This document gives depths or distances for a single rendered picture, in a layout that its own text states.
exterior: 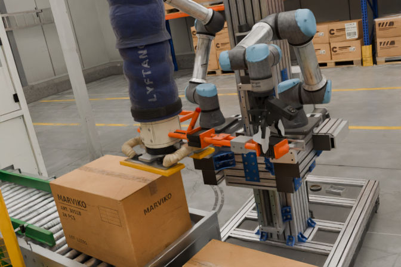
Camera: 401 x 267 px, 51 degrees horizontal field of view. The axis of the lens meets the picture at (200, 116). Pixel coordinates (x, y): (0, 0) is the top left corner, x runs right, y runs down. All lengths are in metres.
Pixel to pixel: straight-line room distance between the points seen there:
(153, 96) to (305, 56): 0.69
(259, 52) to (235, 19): 1.01
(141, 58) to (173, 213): 0.85
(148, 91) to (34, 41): 10.81
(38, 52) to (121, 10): 10.82
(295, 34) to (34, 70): 10.90
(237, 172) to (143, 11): 1.12
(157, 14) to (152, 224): 0.99
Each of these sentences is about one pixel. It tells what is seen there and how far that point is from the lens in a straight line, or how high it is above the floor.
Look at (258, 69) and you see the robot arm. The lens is 1.38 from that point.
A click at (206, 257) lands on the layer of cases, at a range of 2.13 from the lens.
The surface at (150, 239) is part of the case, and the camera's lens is 2.10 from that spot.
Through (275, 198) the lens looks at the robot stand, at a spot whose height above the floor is 0.56.
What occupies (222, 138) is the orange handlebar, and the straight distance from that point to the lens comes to 1.59.
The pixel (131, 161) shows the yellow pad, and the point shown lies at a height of 1.09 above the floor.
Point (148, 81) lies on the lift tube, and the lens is 1.73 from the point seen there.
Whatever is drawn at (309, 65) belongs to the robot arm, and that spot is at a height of 1.37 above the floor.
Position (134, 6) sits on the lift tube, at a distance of 1.70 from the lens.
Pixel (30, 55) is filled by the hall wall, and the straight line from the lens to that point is 12.33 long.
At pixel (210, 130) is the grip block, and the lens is 1.67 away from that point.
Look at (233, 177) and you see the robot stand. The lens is 2.42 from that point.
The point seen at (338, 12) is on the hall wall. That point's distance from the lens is 10.22.
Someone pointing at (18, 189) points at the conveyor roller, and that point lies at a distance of 3.71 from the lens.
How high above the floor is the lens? 1.72
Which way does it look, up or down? 15 degrees down
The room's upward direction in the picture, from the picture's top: 10 degrees counter-clockwise
